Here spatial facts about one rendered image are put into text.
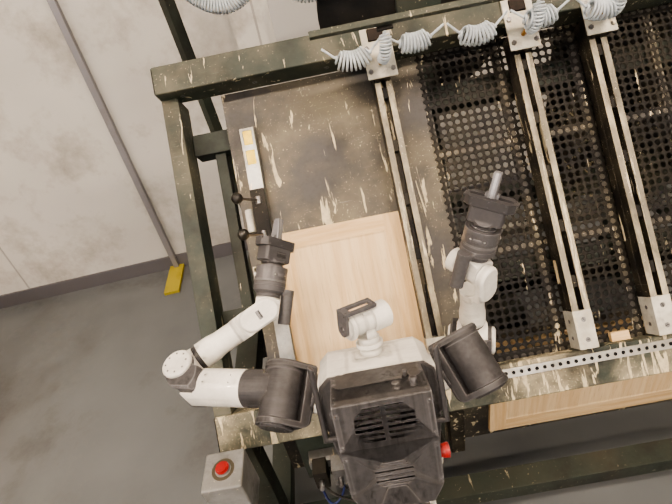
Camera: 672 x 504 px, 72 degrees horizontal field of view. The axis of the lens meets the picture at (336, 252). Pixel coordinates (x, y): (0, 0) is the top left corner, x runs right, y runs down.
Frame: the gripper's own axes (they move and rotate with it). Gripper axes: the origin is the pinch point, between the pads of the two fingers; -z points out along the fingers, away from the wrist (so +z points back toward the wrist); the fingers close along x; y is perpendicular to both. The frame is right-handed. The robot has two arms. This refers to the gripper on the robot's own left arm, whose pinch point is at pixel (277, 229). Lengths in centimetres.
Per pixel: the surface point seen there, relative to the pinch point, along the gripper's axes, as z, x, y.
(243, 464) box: 68, 11, -15
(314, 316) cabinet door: 21.9, 30.8, -13.2
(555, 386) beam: 36, 83, 48
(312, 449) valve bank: 66, 39, -15
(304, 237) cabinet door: -4.4, 23.9, -15.5
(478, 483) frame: 81, 117, 7
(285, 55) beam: -63, 4, -14
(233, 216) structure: -10.7, 10.1, -40.0
